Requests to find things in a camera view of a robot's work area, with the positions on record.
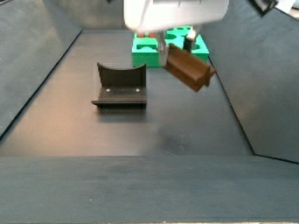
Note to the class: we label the green shape sorter base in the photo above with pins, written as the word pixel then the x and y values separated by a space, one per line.
pixel 144 53

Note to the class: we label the red arch block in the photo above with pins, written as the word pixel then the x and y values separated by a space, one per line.
pixel 146 35

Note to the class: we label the black curved fixture stand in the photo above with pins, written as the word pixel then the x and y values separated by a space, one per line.
pixel 121 85

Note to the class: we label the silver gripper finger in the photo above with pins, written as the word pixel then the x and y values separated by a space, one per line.
pixel 191 38
pixel 162 47

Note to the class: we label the brown star prism block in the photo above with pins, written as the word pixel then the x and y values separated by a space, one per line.
pixel 188 68

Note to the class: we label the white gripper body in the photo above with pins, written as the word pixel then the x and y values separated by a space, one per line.
pixel 156 15

